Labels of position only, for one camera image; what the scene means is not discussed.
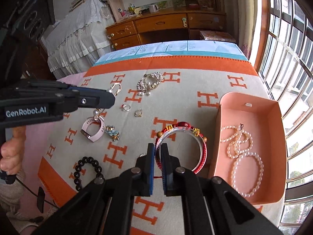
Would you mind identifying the gold pearl hair clip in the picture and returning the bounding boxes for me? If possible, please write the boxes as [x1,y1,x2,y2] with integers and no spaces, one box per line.
[92,83,123,118]

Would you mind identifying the pink smart watch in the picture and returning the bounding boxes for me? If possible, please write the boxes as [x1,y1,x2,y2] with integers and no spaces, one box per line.
[81,117,106,142]

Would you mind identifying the black bead bracelet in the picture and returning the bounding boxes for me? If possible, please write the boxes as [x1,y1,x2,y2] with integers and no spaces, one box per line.
[73,156,105,193]

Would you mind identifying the blue flower brooch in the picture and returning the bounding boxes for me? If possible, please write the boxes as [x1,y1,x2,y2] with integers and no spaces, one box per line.
[105,126,120,141]

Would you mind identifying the short pearl bracelet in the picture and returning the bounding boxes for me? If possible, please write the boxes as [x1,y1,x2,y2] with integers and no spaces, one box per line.
[230,151,265,199]

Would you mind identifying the red string bangle bracelet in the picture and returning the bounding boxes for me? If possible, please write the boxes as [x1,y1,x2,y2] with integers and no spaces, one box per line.
[154,121,209,176]

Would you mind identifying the pink jewelry box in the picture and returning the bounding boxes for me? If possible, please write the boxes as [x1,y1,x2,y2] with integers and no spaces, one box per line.
[209,92,286,205]

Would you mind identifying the long pearl necklace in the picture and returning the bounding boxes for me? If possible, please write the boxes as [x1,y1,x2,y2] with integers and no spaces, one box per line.
[219,123,254,159]

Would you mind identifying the left hand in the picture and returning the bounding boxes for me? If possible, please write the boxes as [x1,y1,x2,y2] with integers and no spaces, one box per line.
[1,126,26,175]

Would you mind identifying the pink bed sheet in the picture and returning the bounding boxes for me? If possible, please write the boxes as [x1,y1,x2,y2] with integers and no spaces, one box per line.
[21,72,86,214]

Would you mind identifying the white lace covered furniture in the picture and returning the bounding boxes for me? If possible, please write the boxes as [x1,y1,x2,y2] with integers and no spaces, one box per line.
[41,0,114,79]

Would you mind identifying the orange H pattern blanket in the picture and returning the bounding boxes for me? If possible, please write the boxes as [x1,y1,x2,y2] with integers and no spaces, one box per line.
[38,56,269,234]

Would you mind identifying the white mug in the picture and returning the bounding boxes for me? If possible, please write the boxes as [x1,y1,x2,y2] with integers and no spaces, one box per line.
[148,4,159,13]

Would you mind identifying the wooden desk with drawers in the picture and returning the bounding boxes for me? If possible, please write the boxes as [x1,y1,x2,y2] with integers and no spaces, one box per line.
[106,8,227,50]

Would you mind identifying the stack of books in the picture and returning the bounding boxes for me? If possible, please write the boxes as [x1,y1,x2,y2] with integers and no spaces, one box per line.
[200,30,236,43]

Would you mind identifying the blue patterned bed sheet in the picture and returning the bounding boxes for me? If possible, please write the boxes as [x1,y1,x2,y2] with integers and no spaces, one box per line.
[95,40,248,66]

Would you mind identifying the beige curtain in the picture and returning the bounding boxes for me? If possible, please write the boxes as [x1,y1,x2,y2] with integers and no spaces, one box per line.
[216,0,260,58]

